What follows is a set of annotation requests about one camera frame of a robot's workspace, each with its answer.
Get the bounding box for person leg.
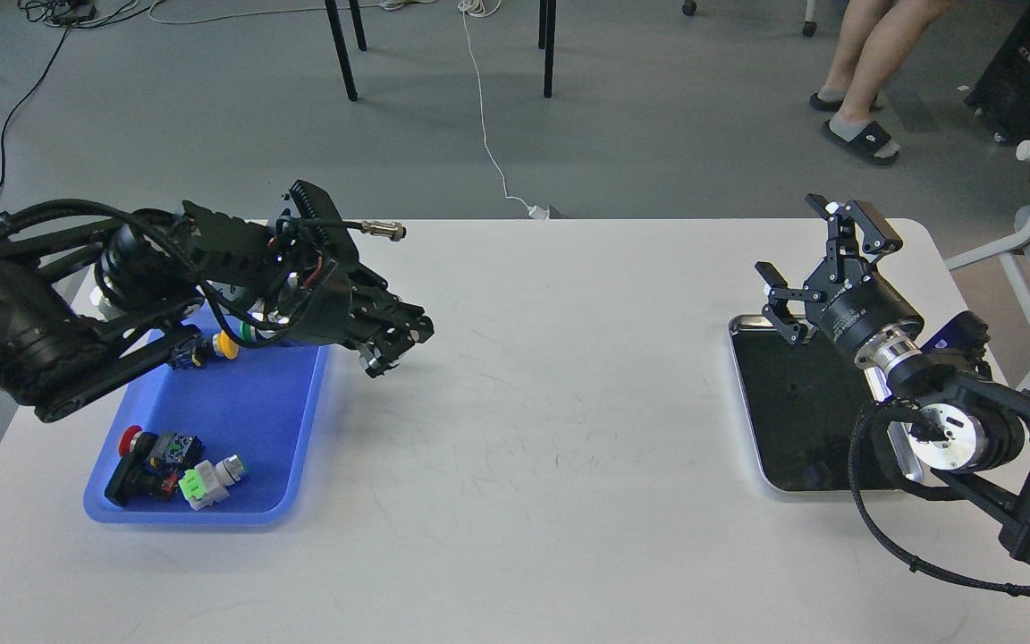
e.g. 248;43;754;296
816;1;895;103
832;1;956;139

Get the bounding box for black slipper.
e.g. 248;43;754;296
809;91;884;113
823;118;900;166

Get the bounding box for black robot arm image left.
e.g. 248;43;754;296
0;180;434;421

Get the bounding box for person leg near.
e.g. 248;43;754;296
832;1;956;139

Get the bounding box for person leg far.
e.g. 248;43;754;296
816;1;895;103

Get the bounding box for black slipper far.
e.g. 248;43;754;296
809;91;884;113

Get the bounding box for black Robotiq image left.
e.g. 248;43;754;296
283;268;435;376

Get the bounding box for black table leg right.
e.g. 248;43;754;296
538;0;557;99

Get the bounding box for yellow pushbutton switch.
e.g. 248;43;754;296
167;333;241;370

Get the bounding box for black cable on floor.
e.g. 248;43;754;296
0;0;155;235

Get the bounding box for white power adapter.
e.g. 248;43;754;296
528;205;567;221

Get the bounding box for white green selector switch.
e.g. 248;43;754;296
177;455;247;511

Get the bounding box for blue plastic tray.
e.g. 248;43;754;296
83;345;330;526

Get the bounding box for black slipper near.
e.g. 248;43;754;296
823;118;900;166

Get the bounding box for black table leg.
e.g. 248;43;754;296
324;0;367;102
538;0;557;99

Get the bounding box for silver metal tray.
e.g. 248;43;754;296
728;314;890;495

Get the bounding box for black Robotiq image right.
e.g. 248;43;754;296
755;194;924;360

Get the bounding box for white cable on floor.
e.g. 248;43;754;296
381;0;541;216

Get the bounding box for red emergency stop button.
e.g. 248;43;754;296
104;425;205;508

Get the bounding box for black table leg left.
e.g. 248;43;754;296
324;0;367;102

